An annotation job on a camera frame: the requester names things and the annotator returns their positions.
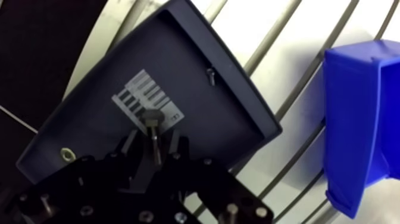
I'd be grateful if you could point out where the dark blue-grey tray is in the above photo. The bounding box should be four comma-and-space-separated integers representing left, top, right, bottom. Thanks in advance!
15, 0, 283, 186

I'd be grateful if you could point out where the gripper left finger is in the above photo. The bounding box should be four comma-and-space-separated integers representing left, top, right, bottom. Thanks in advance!
5, 129, 164, 224

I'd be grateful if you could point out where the small steel screw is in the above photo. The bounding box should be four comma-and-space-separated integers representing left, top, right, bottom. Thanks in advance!
205, 67, 217, 87

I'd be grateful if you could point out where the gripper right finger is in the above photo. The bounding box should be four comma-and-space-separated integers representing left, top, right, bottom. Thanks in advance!
149, 129, 274, 224

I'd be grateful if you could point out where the steel bolt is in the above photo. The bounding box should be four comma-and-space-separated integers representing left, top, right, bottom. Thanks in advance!
139, 108, 165, 166

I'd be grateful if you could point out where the blue bin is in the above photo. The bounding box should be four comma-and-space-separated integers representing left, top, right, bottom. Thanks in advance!
323, 39, 400, 220

